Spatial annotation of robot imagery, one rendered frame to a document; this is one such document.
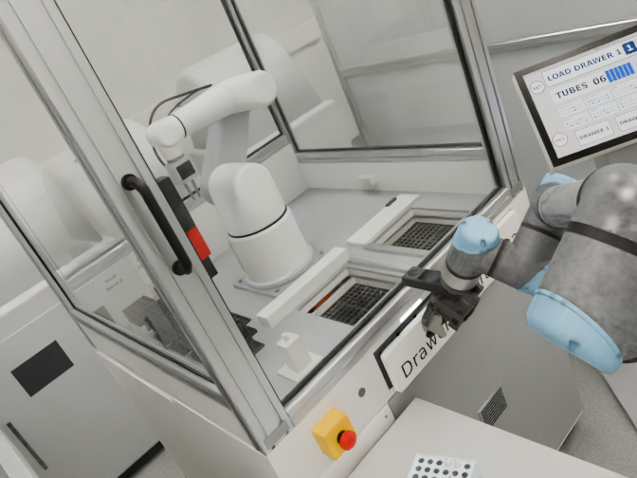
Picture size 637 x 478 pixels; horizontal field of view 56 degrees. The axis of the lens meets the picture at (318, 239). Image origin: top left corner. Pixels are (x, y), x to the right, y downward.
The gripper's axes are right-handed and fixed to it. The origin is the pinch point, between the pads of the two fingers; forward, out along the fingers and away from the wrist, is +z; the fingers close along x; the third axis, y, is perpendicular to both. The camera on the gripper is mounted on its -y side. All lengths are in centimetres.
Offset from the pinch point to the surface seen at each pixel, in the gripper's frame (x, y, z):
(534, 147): 165, -34, 74
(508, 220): 41.5, -2.9, 0.9
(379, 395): -17.6, 0.9, 9.5
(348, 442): -33.7, 4.0, 1.2
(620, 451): 48, 60, 70
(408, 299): 0.7, -7.0, -1.3
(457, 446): -17.7, 20.5, 4.3
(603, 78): 87, -6, -20
